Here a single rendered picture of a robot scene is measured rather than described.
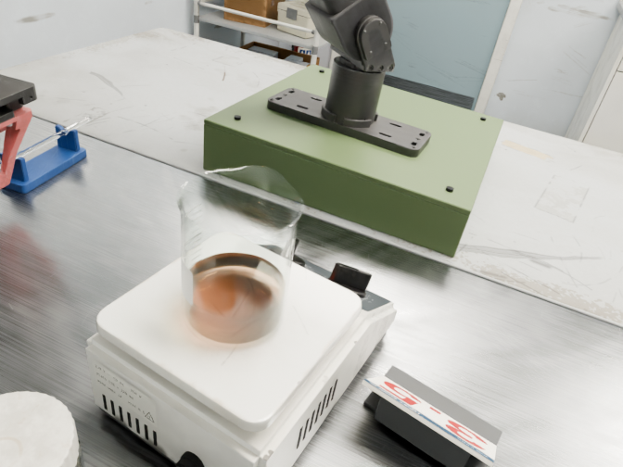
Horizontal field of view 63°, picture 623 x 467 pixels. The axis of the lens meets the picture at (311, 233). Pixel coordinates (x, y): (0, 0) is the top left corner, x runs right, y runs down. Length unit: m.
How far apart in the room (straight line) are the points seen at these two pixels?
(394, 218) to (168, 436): 0.33
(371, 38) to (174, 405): 0.41
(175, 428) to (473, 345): 0.26
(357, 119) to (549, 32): 2.65
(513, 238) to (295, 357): 0.39
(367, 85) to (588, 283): 0.32
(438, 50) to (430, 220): 2.78
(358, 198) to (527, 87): 2.78
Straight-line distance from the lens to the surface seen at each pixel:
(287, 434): 0.29
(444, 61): 3.29
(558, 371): 0.48
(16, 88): 0.52
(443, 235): 0.54
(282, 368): 0.28
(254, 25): 2.62
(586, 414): 0.46
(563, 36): 3.23
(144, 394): 0.31
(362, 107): 0.61
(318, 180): 0.56
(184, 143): 0.69
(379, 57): 0.59
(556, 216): 0.71
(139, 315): 0.31
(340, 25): 0.56
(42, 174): 0.61
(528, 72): 3.27
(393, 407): 0.36
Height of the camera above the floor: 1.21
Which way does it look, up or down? 35 degrees down
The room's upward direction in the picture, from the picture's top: 9 degrees clockwise
